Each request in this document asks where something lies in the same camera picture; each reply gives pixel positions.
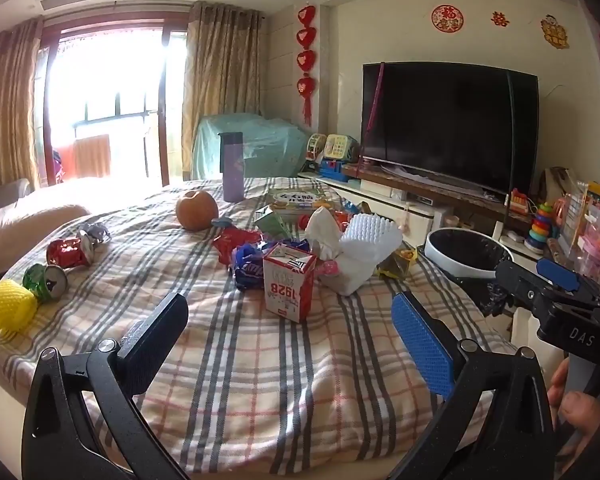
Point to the beige paper bag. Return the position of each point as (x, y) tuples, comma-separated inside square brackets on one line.
[(555, 182)]

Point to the children's book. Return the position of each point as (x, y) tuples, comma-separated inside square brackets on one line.
[(300, 197)]

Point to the white trash bin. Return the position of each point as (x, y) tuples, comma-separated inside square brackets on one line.
[(437, 260)]

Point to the green carton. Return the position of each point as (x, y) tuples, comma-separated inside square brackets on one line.
[(272, 220)]

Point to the beige sofa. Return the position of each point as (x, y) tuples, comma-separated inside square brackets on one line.
[(30, 220)]

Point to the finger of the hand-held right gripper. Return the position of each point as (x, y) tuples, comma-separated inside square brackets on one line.
[(522, 282), (557, 271)]

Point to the purple bottle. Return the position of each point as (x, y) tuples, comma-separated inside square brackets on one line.
[(232, 175)]

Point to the black television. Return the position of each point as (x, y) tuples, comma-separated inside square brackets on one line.
[(450, 125)]

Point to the plaid blanket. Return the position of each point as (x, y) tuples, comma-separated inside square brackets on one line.
[(280, 360)]

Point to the yellow foam fruit net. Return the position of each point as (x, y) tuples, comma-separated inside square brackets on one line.
[(10, 307)]

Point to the yellow snack wrapper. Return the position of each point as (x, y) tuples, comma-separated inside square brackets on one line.
[(397, 262)]

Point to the teal dust cover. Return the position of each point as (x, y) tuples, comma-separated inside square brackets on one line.
[(270, 150)]

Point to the blue snack wrapper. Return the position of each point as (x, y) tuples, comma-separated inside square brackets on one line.
[(247, 272)]

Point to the red snack tube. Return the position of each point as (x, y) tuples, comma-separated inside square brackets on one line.
[(342, 217)]

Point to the red paper character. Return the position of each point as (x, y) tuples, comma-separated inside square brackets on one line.
[(500, 19)]

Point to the white foam fruit net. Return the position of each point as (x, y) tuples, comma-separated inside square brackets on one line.
[(370, 232)]

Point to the cartoon wall sticker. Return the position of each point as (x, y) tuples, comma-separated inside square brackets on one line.
[(554, 32)]

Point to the red snack wrapper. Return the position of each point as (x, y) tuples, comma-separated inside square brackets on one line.
[(232, 240)]

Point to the crushed green can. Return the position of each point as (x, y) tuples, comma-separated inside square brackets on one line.
[(40, 280)]

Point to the blue hairbrush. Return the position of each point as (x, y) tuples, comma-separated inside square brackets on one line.
[(221, 221)]

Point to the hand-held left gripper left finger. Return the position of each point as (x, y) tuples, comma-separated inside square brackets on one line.
[(152, 345)]

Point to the orange towel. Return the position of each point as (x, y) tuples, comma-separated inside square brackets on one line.
[(92, 157)]

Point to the red toy phone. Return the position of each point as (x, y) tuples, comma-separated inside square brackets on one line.
[(521, 202)]

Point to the beige curtain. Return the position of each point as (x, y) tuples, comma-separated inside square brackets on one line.
[(220, 70), (5, 110)]

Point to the red and white carton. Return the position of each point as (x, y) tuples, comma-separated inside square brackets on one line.
[(285, 290)]

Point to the black bin liner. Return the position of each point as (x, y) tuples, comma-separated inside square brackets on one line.
[(470, 250)]

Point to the blue toy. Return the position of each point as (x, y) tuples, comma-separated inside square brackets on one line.
[(325, 170)]

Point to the crushed red can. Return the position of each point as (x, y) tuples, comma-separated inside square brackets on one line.
[(67, 252)]

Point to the white tissue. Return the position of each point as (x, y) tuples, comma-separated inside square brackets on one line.
[(322, 232)]

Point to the round red paper decoration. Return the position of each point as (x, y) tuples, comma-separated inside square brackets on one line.
[(447, 17)]

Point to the apple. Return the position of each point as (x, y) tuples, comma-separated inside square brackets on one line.
[(196, 210)]

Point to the yellow toy wheel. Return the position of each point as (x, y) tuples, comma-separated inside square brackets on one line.
[(315, 147)]

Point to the person's right hand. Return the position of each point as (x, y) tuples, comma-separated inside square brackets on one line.
[(582, 410)]

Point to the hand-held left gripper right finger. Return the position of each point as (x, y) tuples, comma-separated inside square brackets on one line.
[(422, 345)]

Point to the pink plastic toy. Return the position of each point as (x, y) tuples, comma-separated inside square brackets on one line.
[(560, 210)]

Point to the silver foil wrapper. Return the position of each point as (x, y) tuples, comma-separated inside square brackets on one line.
[(95, 234)]

